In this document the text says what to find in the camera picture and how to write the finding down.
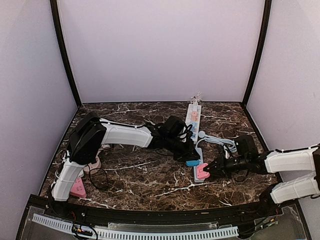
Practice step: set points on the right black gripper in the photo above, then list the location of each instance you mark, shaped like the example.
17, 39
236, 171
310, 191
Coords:
221, 165

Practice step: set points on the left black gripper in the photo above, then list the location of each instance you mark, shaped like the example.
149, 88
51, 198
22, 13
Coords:
189, 154

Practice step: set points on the blue square plug adapter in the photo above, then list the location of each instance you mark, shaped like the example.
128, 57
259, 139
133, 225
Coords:
192, 163

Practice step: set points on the pink square plug adapter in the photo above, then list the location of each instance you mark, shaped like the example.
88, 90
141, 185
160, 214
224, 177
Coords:
200, 174

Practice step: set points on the white multicolour power strip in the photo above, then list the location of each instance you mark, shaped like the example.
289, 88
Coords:
194, 125

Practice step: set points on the pink charger plug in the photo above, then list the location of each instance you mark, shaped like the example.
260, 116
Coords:
194, 116

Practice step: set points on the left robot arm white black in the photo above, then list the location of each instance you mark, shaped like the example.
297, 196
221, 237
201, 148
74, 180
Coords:
92, 132

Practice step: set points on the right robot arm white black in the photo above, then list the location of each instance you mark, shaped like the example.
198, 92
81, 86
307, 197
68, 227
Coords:
303, 159

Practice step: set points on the pink round socket base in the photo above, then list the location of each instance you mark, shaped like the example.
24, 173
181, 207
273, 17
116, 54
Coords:
92, 168

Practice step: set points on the pink triangular power socket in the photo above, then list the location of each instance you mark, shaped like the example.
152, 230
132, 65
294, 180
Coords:
78, 189

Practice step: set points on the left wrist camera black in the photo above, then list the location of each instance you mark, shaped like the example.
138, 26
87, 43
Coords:
174, 126

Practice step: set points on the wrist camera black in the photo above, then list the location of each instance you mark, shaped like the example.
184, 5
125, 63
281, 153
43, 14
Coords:
245, 144
174, 126

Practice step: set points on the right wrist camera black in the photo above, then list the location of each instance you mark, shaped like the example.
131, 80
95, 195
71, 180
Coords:
245, 144

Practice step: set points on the black front rail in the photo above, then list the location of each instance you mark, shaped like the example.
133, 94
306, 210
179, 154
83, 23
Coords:
284, 221

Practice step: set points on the white slotted cable duct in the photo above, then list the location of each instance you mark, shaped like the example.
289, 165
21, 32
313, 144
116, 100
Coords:
117, 231

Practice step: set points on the right black frame post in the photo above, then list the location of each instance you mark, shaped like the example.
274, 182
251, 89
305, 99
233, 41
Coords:
258, 52

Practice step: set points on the black frame post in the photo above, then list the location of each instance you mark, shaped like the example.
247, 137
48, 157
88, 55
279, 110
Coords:
63, 52
258, 52

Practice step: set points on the left black frame post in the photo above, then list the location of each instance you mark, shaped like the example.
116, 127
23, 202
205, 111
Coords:
63, 52

